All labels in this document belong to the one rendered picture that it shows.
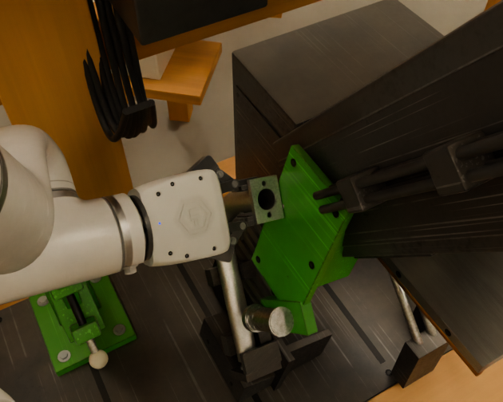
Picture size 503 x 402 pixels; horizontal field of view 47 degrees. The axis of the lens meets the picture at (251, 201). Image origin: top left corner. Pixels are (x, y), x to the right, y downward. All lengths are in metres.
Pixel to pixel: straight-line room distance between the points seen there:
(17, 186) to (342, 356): 0.66
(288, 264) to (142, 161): 1.76
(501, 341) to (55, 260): 0.51
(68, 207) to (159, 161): 1.83
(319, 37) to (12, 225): 0.61
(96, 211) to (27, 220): 0.20
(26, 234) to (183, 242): 0.26
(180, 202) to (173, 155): 1.80
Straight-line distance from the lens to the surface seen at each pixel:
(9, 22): 0.76
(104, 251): 0.61
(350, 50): 0.88
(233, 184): 0.70
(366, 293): 1.01
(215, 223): 0.67
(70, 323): 0.91
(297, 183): 0.68
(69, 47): 0.80
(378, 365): 0.95
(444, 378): 0.97
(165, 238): 0.64
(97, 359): 0.90
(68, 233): 0.60
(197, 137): 2.51
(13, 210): 0.40
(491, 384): 0.99
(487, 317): 0.76
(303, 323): 0.75
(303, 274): 0.72
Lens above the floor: 1.76
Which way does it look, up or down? 51 degrees down
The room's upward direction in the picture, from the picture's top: straight up
